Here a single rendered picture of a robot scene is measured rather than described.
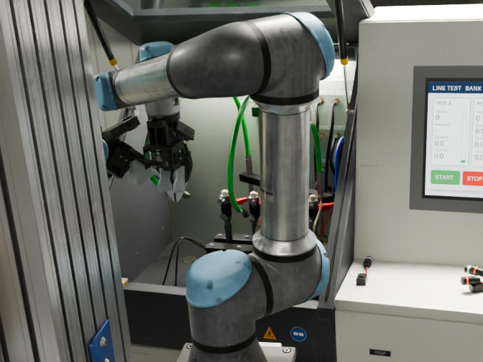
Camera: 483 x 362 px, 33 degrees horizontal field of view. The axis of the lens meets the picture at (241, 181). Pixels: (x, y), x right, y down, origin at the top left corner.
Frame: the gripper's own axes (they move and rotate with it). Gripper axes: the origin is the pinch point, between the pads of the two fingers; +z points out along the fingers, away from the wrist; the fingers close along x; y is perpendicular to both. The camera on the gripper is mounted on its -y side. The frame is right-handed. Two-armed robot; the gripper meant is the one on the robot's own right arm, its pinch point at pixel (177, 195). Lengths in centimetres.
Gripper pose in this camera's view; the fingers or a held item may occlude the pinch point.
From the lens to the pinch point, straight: 186.7
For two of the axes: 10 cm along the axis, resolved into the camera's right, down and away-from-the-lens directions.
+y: -3.3, 3.5, -8.8
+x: 9.4, 0.5, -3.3
